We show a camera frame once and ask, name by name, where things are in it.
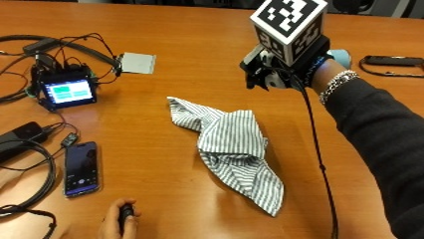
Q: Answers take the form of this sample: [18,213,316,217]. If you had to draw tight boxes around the small black remote clicker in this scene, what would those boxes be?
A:
[118,202,136,234]

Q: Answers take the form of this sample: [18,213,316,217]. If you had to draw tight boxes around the dark smartphone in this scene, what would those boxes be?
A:
[64,140,103,198]

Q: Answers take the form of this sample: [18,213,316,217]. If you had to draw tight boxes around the white marker cube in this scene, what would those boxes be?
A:
[249,0,330,67]

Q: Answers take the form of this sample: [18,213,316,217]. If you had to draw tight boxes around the light blue round object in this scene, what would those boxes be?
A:
[328,48,354,70]

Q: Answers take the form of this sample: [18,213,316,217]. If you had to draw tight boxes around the striped grey white cloth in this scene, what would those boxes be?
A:
[167,96,286,218]

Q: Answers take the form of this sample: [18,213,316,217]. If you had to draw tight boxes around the small black inline adapter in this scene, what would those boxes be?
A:
[60,131,82,148]

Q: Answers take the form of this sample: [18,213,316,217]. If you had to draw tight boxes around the grey square plate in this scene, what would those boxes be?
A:
[119,52,159,76]

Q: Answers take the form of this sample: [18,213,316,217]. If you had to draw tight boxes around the black power pack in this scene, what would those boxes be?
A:
[0,120,48,164]

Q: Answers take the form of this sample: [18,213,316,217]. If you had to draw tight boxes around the dark office chair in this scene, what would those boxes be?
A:
[326,0,424,20]

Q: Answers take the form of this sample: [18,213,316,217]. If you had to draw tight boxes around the small black touchscreen device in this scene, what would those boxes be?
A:
[30,63,100,112]

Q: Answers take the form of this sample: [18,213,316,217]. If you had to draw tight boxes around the black rectangular adapter box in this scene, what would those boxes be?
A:
[22,37,60,57]

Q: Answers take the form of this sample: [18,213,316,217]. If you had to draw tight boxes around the silver chain bracelet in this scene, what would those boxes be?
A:
[318,69,361,106]

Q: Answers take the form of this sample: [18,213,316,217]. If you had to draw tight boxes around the black strap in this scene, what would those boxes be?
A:
[0,204,60,239]

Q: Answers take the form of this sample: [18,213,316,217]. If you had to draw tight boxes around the thick black looped cable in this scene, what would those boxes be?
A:
[0,138,59,215]

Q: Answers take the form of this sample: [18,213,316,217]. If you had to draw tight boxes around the black glove cable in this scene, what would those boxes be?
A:
[289,70,341,239]

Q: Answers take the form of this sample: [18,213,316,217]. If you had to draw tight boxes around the black flat device with strap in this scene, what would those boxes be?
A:
[358,54,424,80]

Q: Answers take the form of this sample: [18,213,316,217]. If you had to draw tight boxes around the black curved cable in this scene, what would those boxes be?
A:
[0,34,123,69]

